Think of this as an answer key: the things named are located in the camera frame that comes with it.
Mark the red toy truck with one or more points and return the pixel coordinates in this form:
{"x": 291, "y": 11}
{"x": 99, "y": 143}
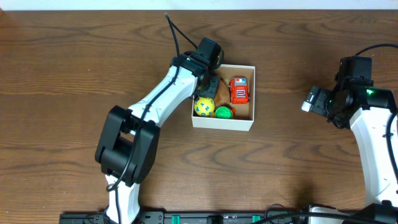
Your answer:
{"x": 239, "y": 90}

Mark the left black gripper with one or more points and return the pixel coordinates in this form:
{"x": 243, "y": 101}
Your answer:
{"x": 210, "y": 87}

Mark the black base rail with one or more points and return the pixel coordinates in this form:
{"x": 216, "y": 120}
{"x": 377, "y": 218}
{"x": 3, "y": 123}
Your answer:
{"x": 172, "y": 218}

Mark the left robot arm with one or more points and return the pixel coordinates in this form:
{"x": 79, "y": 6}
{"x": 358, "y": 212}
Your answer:
{"x": 128, "y": 143}

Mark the brown plush toy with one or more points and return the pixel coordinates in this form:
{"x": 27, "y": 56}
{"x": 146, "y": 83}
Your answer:
{"x": 222, "y": 97}

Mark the green round toy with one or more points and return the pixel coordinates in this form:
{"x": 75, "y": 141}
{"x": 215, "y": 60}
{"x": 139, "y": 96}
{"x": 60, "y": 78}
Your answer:
{"x": 223, "y": 112}

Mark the duck toy with blue hat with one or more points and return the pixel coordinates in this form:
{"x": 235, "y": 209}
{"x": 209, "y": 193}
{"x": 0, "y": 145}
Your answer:
{"x": 233, "y": 111}

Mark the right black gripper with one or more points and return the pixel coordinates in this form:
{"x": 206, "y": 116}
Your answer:
{"x": 322, "y": 104}

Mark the yellow ball with blue marks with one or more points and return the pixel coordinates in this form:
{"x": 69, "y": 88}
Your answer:
{"x": 204, "y": 106}

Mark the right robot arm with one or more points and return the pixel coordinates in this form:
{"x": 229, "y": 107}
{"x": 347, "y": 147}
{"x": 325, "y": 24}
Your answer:
{"x": 371, "y": 114}

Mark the white cardboard box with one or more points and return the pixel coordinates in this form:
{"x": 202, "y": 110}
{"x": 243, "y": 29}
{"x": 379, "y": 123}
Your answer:
{"x": 244, "y": 116}

